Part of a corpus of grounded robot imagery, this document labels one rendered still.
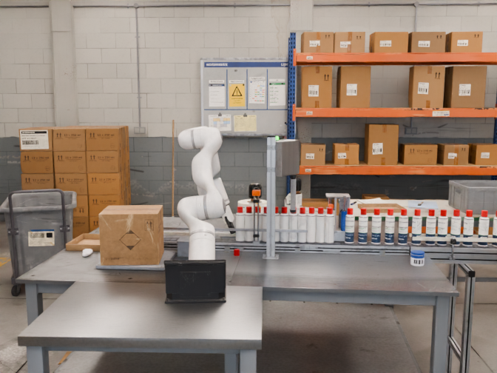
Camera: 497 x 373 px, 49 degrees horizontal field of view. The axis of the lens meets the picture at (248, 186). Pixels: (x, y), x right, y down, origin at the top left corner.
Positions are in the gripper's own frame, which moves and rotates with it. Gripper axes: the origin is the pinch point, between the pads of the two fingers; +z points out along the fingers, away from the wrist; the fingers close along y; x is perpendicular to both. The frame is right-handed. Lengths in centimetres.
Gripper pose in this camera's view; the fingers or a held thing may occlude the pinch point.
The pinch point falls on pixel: (232, 229)
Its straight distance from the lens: 320.7
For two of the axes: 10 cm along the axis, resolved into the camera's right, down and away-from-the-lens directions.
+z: 3.4, 9.3, 1.1
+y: 0.9, -1.5, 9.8
